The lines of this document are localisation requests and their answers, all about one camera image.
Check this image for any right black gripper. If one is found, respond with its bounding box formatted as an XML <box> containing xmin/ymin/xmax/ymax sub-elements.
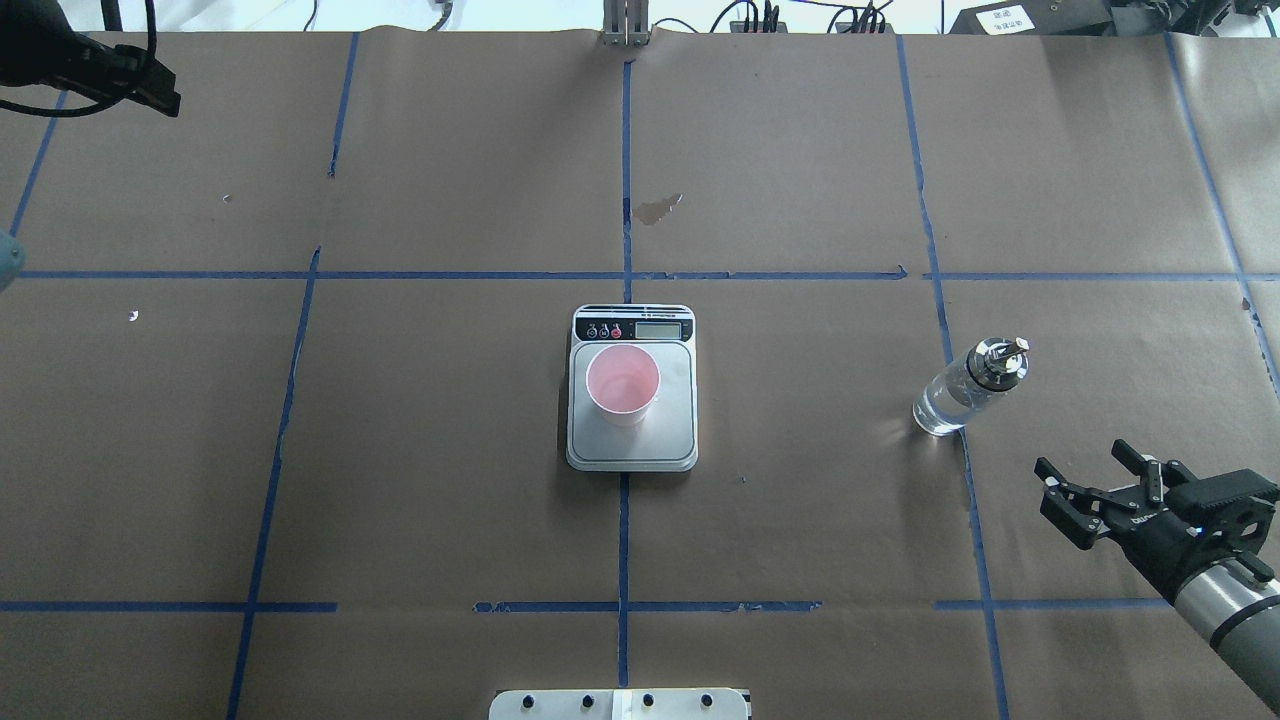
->
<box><xmin>1034</xmin><ymin>439</ymin><xmax>1277</xmax><ymax>601</ymax></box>

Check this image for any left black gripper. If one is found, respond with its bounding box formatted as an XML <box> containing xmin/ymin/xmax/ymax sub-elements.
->
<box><xmin>1</xmin><ymin>1</ymin><xmax>101</xmax><ymax>90</ymax></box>

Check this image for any glass sauce bottle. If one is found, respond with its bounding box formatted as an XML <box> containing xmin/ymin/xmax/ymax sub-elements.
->
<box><xmin>911</xmin><ymin>336</ymin><xmax>1030</xmax><ymax>437</ymax></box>

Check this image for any pink cup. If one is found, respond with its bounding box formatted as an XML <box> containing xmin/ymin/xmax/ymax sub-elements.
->
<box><xmin>585</xmin><ymin>345</ymin><xmax>660</xmax><ymax>427</ymax></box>

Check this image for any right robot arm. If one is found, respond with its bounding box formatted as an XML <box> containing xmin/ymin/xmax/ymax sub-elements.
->
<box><xmin>1034</xmin><ymin>439</ymin><xmax>1279</xmax><ymax>712</ymax></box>

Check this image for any digital kitchen scale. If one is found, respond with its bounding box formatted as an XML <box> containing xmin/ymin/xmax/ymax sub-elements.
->
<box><xmin>564</xmin><ymin>304</ymin><xmax>700</xmax><ymax>473</ymax></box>

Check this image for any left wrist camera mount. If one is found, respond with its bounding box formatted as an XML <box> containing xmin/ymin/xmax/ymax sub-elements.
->
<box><xmin>58</xmin><ymin>37</ymin><xmax>182</xmax><ymax>118</ymax></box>

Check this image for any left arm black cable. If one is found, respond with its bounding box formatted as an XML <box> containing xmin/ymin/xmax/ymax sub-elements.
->
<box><xmin>0</xmin><ymin>0</ymin><xmax>161</xmax><ymax>119</ymax></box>

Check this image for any aluminium frame post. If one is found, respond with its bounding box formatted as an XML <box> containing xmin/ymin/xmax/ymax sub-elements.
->
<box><xmin>600</xmin><ymin>0</ymin><xmax>652</xmax><ymax>47</ymax></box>

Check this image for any white mounting post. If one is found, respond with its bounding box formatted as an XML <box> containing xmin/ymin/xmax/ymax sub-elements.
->
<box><xmin>488</xmin><ymin>687</ymin><xmax>754</xmax><ymax>719</ymax></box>

